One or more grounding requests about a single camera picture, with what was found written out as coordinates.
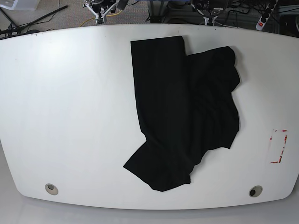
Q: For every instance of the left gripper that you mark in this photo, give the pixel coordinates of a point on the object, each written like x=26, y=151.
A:
x=209, y=9

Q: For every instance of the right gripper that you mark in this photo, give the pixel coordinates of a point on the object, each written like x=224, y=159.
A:
x=101, y=9

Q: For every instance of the black T-shirt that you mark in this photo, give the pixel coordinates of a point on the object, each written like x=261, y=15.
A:
x=185, y=108

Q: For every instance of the white power strip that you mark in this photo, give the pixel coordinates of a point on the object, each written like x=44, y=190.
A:
x=266, y=14

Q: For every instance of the clear plastic storage box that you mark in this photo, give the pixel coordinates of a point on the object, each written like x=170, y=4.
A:
x=26, y=5

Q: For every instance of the red tape rectangle marking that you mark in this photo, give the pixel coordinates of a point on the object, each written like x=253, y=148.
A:
x=277, y=145

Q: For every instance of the right table cable grommet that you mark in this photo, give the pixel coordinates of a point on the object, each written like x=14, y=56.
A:
x=255, y=191

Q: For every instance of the table cable grommet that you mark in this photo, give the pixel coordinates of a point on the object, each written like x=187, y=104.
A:
x=51, y=189
x=255, y=191

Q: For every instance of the left table cable grommet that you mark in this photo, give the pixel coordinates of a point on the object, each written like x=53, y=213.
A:
x=51, y=189

